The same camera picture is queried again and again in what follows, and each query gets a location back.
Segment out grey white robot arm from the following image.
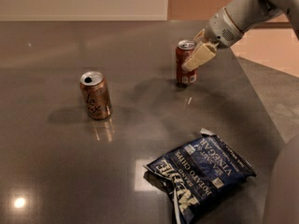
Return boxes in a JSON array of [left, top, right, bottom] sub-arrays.
[[182, 0, 299, 72]]

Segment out red coke can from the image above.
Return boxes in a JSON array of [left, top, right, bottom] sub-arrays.
[[176, 39, 197, 85]]

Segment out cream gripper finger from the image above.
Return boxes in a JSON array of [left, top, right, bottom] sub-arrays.
[[182, 41, 218, 72], [193, 29, 206, 43]]

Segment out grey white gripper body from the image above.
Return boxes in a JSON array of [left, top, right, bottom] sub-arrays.
[[205, 7, 244, 49]]

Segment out blue potato chips bag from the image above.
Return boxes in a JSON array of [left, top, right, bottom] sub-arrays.
[[145, 129, 256, 224]]

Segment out orange LaCroix can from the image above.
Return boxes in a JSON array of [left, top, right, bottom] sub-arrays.
[[79, 71, 112, 119]]

